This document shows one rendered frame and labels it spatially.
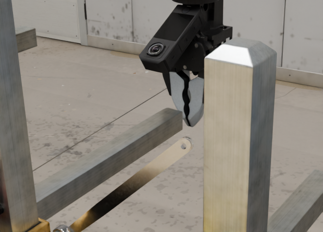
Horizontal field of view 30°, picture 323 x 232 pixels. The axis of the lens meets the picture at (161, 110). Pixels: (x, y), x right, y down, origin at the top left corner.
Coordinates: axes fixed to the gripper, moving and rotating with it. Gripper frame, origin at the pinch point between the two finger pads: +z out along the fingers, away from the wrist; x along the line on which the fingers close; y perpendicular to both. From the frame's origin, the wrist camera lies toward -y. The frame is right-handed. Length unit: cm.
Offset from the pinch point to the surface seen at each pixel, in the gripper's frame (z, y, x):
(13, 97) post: -18.5, -38.4, -5.8
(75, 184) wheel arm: -2.6, -27.3, -1.6
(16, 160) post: -12.4, -39.0, -5.8
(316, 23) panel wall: 48, 226, 65
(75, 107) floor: 83, 135, 156
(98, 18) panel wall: 62, 218, 210
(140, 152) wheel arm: -1.3, -14.6, -1.6
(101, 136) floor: 83, 116, 122
